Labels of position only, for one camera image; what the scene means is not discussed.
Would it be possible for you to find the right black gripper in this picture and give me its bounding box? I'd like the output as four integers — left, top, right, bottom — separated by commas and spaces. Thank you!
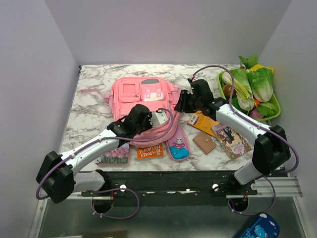
173, 90, 202, 114

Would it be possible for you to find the pink student backpack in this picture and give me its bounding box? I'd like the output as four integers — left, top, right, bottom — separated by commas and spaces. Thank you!
80, 77, 181, 148

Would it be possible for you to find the brown leather wallet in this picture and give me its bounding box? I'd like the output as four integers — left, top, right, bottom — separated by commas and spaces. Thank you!
193, 132, 217, 155

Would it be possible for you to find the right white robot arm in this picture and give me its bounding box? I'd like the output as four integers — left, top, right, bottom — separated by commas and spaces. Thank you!
174, 79, 291, 194

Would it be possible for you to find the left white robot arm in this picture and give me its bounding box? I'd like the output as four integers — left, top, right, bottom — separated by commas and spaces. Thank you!
36, 104, 153, 203

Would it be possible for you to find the orange card packet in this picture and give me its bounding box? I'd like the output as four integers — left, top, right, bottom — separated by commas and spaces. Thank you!
187, 112, 218, 137

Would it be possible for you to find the orange Treehouse book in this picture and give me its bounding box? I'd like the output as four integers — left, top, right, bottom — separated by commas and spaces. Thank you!
136, 143, 164, 160

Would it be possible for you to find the pink cat pencil case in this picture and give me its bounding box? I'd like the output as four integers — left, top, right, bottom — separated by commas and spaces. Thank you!
166, 123, 190, 162

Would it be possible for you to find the Designer Fate flower book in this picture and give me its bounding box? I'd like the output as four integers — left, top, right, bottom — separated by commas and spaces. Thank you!
96, 144, 130, 167

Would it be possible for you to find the brown round fruit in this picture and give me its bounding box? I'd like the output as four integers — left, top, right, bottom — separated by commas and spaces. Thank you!
222, 84, 236, 98

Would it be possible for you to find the brown illustrated notebook packet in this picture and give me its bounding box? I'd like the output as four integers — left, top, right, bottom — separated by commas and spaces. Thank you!
212, 123, 252, 160

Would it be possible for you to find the purple pink radish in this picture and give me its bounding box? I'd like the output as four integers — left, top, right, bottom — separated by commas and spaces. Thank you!
249, 108, 264, 120

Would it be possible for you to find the green lettuce head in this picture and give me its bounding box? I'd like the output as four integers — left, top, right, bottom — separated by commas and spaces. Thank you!
247, 67, 273, 102

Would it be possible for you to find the green vegetable tray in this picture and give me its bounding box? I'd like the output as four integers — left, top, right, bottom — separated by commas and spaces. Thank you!
217, 72, 281, 122

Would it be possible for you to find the blue dinosaur pencil case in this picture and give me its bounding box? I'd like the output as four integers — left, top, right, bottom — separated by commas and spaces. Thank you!
233, 213, 280, 238

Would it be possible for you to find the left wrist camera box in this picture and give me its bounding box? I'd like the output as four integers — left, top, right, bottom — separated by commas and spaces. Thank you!
150, 111, 168, 127

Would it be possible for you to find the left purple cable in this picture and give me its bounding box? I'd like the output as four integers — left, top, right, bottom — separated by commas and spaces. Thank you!
36, 108, 174, 219

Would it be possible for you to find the purple cable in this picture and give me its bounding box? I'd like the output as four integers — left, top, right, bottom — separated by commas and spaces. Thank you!
36, 108, 174, 219
189, 64, 300, 216

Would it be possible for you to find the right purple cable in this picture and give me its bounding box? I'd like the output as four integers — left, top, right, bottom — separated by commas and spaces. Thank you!
189, 64, 300, 216

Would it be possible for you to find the black mounting rail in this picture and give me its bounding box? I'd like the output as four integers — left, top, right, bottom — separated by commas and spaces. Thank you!
81, 171, 257, 207

